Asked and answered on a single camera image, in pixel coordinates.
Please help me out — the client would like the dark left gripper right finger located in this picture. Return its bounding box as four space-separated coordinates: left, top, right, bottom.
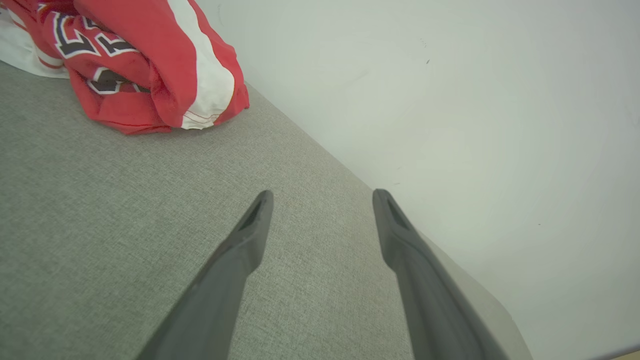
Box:
372 188 512 360

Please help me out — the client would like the red jersey with black numbers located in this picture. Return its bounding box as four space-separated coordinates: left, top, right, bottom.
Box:
0 0 174 135

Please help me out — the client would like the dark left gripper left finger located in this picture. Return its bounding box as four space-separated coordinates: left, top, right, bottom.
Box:
135 190 275 360

